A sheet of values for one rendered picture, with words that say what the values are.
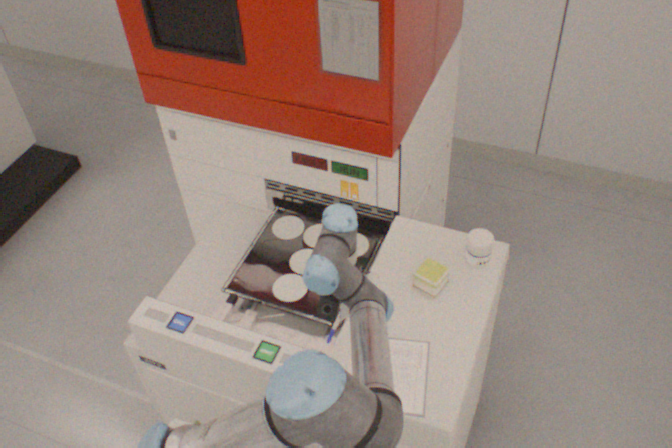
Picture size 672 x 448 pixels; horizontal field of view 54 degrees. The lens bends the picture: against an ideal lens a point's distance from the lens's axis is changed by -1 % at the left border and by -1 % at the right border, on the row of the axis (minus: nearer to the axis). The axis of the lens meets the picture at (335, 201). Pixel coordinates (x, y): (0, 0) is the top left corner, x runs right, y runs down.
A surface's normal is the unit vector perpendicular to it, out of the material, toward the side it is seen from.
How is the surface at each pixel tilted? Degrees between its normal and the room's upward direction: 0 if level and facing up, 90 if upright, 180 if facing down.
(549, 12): 90
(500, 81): 90
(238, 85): 90
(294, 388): 35
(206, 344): 0
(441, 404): 0
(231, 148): 90
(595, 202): 0
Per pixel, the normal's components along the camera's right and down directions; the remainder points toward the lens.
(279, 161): -0.38, 0.66
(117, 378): -0.05, -0.72
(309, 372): -0.59, -0.70
